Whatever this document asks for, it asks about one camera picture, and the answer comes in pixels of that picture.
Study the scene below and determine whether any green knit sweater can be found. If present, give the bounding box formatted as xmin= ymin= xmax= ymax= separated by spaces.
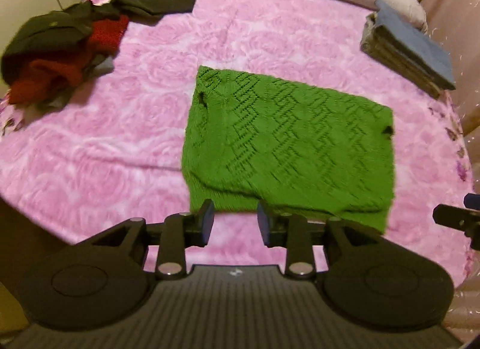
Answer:
xmin=181 ymin=66 xmax=395 ymax=231

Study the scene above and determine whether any folded grey blue clothes stack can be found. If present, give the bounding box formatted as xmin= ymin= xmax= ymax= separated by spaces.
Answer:
xmin=360 ymin=0 xmax=456 ymax=99

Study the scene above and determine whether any red knit garment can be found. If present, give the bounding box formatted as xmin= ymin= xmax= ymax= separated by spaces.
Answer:
xmin=7 ymin=15 xmax=129 ymax=105

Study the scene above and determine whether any pink patterned curtain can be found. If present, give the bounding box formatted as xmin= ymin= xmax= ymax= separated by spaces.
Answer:
xmin=412 ymin=0 xmax=480 ymax=335

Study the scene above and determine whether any black garment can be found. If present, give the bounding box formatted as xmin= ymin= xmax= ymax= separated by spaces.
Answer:
xmin=1 ymin=0 xmax=196 ymax=85

